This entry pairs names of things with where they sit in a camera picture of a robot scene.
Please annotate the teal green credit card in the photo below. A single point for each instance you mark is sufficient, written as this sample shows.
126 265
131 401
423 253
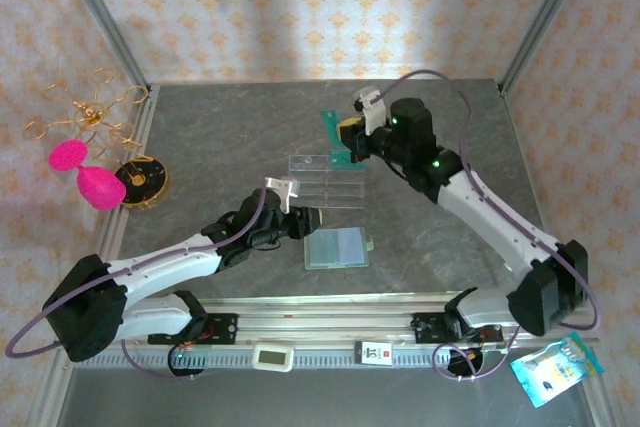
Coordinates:
330 124

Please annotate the pale green card holder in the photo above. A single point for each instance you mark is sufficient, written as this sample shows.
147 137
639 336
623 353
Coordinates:
325 252

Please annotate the clear acrylic card stand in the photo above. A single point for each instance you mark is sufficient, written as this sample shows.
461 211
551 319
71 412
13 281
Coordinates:
325 189

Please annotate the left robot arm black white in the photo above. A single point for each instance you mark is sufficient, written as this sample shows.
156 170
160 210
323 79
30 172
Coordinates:
85 312

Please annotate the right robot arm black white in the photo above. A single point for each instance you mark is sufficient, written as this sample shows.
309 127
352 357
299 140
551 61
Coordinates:
500 227

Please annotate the light blue card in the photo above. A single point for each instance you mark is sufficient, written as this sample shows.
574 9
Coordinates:
350 247

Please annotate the white digital timer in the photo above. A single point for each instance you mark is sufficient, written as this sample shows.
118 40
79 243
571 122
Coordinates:
272 358

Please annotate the black gold round base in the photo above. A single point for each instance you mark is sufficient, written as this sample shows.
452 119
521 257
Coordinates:
145 182

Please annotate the pink glitter goblet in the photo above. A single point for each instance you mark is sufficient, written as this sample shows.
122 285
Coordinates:
100 187

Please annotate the blue plastic snack packet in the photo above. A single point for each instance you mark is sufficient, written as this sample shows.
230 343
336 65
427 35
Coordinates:
555 372

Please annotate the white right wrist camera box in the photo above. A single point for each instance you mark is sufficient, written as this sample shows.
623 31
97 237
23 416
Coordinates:
372 112

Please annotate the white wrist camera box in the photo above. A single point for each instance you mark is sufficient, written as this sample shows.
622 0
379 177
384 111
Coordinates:
372 112
284 192

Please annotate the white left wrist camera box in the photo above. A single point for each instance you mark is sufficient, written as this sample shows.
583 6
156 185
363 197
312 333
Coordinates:
284 192

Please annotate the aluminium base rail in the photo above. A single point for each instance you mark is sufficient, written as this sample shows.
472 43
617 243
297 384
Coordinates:
325 319

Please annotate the aluminium side rail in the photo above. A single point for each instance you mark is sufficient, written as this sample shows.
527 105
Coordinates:
517 147

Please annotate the aluminium frame post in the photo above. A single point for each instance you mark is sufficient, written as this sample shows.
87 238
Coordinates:
540 22
107 27

